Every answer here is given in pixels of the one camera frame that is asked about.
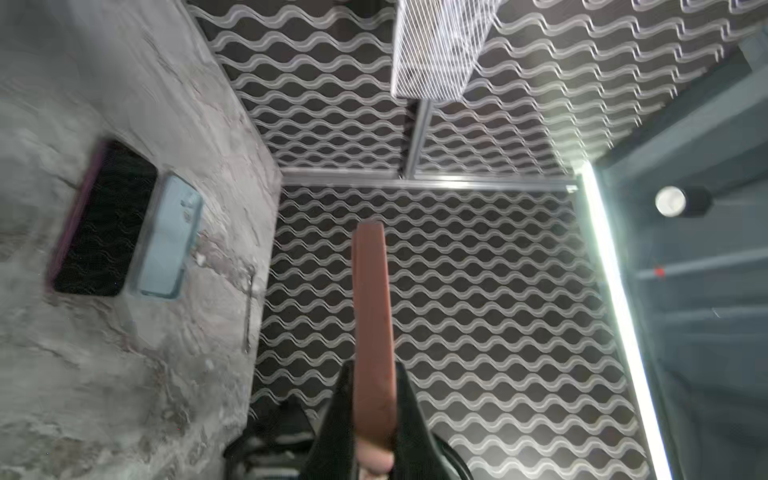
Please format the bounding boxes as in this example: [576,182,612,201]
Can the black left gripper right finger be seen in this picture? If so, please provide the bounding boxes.
[392,363,459,480]

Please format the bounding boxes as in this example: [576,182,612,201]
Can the round spot lamp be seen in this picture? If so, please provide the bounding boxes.
[654,186,713,218]

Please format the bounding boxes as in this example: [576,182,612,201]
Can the light blue phone case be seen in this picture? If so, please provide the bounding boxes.
[136,174,204,299]

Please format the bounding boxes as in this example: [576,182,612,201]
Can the black phone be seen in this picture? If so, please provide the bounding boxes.
[352,221,397,479]

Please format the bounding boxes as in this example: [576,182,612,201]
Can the ceiling LED light strip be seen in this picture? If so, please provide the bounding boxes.
[578,162,673,480]

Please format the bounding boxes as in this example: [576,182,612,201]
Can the white wire mesh basket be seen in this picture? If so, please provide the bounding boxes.
[391,0,501,101]

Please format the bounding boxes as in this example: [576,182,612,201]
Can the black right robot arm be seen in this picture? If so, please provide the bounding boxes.
[223,397,316,480]

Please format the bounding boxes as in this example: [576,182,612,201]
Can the black phone taken from case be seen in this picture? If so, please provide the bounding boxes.
[49,138,158,297]

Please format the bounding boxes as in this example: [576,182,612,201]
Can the aluminium corner frame post right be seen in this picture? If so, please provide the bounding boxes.
[281,167,578,192]

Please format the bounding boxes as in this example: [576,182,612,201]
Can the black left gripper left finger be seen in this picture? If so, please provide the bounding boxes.
[299,360,359,480]

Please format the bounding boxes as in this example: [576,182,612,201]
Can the aluminium back horizontal bar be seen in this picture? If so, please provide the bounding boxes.
[400,99,434,180]

